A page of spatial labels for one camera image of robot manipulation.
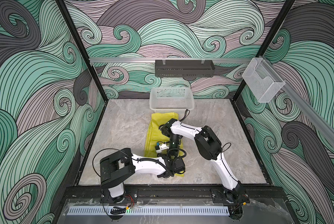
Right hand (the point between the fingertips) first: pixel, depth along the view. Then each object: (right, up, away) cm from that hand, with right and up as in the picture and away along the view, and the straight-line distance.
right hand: (172, 163), depth 83 cm
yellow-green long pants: (-11, +14, +12) cm, 21 cm away
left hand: (-8, +2, +2) cm, 9 cm away
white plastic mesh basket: (+4, +42, +39) cm, 57 cm away
